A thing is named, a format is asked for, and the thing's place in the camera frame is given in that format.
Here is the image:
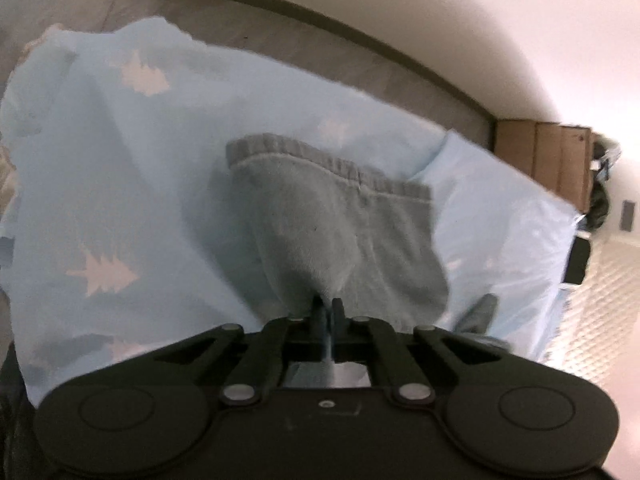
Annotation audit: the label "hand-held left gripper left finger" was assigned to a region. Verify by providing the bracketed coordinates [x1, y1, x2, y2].
[150, 296, 327, 407]

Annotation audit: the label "black box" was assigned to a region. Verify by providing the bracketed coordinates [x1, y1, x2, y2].
[564, 234, 592, 287]

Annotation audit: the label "grey blue pants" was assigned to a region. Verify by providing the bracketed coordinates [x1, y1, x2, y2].
[225, 132, 451, 333]

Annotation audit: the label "brown wooden cabinet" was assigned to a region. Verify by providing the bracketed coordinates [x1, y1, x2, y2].
[495, 119, 596, 213]

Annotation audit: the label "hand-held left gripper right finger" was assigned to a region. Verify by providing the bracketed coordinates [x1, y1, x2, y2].
[327, 297, 503, 406]

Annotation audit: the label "dark bag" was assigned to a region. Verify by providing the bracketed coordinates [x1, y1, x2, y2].
[586, 139, 620, 235]

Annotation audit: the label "light blue tree-print bedsheet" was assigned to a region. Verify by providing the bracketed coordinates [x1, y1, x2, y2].
[0, 16, 586, 408]

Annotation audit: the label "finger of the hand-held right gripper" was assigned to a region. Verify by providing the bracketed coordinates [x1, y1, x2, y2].
[457, 293, 501, 336]

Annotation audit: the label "white quilted mattress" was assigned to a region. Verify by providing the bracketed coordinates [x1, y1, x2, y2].
[542, 237, 640, 396]

